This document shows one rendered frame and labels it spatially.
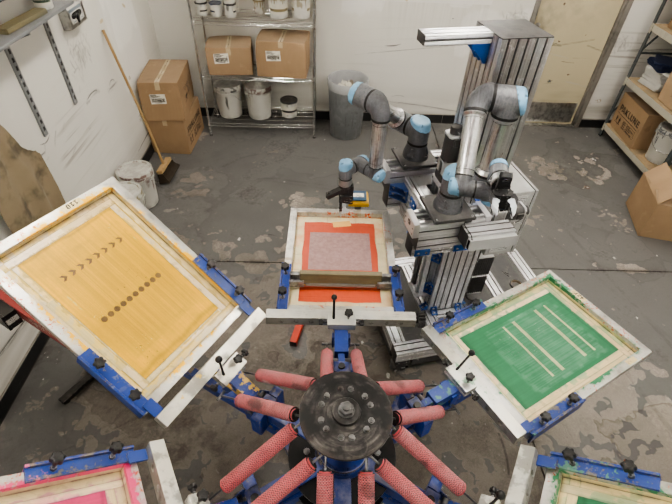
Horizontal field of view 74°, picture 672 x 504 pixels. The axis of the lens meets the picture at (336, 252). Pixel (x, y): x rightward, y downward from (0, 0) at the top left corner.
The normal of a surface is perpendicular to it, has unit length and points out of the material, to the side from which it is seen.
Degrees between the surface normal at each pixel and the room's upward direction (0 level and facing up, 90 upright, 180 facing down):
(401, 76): 90
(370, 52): 90
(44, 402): 0
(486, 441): 0
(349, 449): 0
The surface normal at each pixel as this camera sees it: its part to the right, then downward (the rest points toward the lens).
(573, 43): 0.00, 0.69
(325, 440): 0.04, -0.73
